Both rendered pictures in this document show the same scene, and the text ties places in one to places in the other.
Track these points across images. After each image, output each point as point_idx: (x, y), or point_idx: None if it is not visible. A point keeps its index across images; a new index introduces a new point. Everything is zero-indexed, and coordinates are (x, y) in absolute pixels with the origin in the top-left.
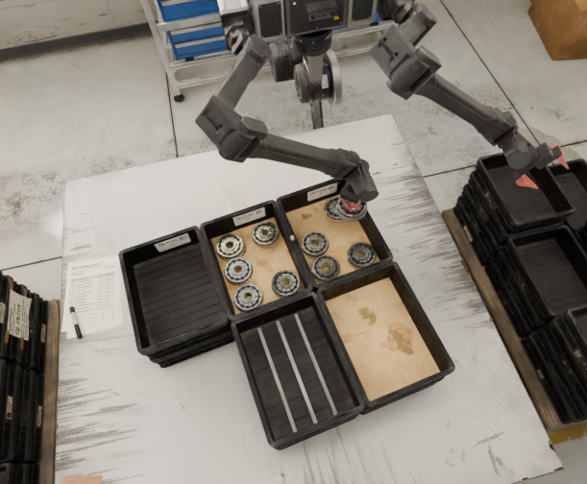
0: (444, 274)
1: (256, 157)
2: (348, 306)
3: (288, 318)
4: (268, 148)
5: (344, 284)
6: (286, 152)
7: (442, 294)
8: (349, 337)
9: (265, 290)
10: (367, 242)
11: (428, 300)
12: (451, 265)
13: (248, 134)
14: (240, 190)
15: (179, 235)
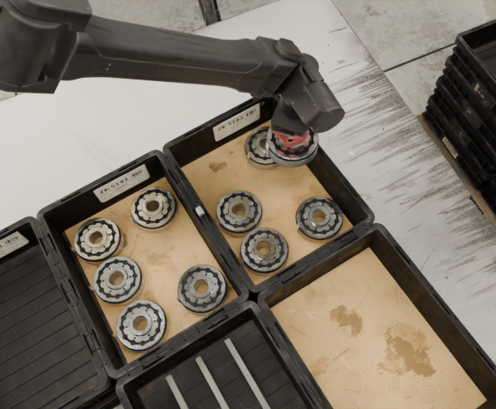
0: (447, 221)
1: (79, 75)
2: (312, 309)
3: (216, 348)
4: (103, 50)
5: (301, 277)
6: (149, 54)
7: (451, 255)
8: (323, 363)
9: (170, 305)
10: (324, 194)
11: (433, 268)
12: (455, 206)
13: (39, 20)
14: (106, 139)
15: (3, 238)
